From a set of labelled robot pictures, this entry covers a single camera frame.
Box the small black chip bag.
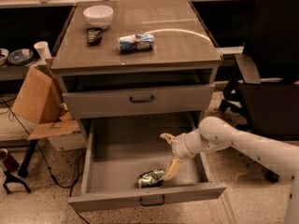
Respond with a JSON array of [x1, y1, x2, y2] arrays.
[[87, 28, 102, 46]]

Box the black office chair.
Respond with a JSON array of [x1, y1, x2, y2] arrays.
[[218, 0, 299, 184]]

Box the grey top drawer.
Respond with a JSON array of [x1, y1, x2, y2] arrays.
[[63, 84, 214, 119]]

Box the black table leg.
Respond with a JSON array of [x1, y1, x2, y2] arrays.
[[18, 140, 37, 177]]

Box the white paper cup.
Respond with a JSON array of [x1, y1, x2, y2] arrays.
[[34, 41, 51, 60]]

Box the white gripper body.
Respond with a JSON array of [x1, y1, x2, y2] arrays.
[[171, 130, 203, 159]]

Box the open grey middle drawer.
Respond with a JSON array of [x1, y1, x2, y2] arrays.
[[68, 112, 226, 212]]

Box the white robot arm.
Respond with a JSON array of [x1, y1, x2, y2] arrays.
[[160, 117, 299, 224]]

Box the grey drawer cabinet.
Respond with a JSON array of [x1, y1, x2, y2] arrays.
[[52, 0, 222, 134]]

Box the dark blue plate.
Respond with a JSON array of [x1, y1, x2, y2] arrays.
[[7, 49, 34, 66]]

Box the black floor cable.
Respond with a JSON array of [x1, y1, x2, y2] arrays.
[[0, 95, 91, 224]]

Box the white bowl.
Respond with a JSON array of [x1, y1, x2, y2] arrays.
[[83, 6, 114, 29]]

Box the brown cardboard box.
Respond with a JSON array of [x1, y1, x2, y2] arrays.
[[12, 63, 78, 140]]

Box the small black tripod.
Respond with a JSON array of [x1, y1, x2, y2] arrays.
[[0, 148, 32, 195]]

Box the grey bowl at edge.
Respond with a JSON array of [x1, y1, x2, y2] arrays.
[[0, 49, 9, 66]]

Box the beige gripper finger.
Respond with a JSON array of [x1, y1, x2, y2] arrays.
[[160, 133, 176, 145], [163, 158, 183, 181]]

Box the blue white can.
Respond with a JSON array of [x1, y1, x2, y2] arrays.
[[118, 34, 154, 52]]

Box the crushed green can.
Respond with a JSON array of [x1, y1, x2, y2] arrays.
[[137, 169, 164, 189]]

